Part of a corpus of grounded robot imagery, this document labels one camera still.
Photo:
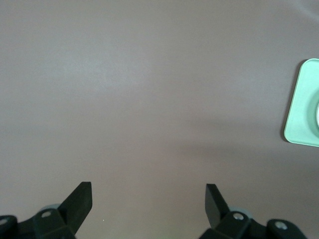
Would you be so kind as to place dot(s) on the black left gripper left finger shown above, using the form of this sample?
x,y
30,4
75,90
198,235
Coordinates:
x,y
74,211

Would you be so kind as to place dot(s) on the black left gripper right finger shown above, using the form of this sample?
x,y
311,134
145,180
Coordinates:
x,y
216,214

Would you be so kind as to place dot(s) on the brown table mat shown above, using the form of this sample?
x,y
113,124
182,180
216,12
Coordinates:
x,y
149,99

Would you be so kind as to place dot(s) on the light green rectangular tray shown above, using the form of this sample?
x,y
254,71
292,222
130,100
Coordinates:
x,y
304,104

